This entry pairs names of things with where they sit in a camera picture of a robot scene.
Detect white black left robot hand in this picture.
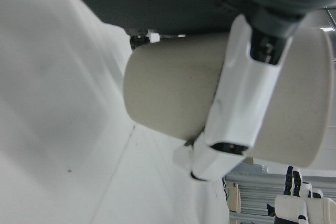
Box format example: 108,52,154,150
173,6,307,182

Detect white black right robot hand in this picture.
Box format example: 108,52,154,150
272,165,336,224

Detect beige cylindrical cup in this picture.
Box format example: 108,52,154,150
122,28,334,168

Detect tan wooden board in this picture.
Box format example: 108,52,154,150
227,182,241,213

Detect grey ridged floor mat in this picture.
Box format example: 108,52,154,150
60,0,336,37

